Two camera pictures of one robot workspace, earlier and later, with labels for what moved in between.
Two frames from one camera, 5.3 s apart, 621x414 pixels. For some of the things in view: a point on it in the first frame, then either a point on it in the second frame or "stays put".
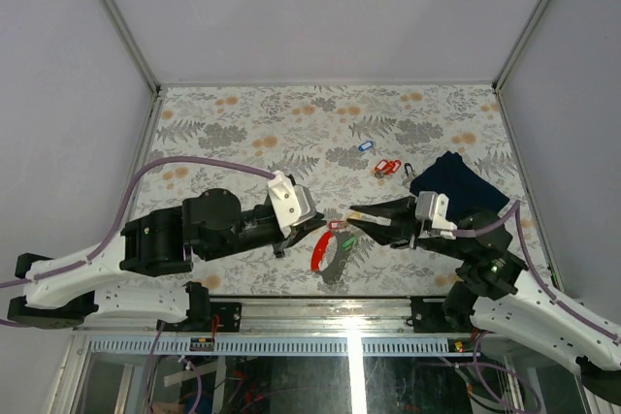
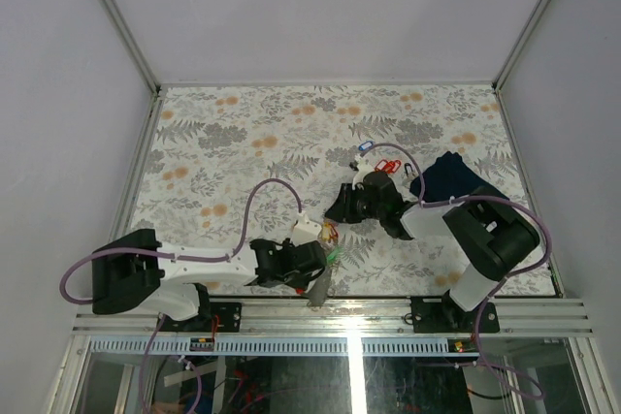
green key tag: x=346 y=244 → x=330 y=258
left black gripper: x=297 y=234 → x=302 y=284
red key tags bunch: x=388 y=167 stays put
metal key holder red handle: x=332 y=272 → x=319 y=290
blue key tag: x=364 y=146 stays put
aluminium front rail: x=300 y=317 stays put
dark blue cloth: x=467 y=190 stays put
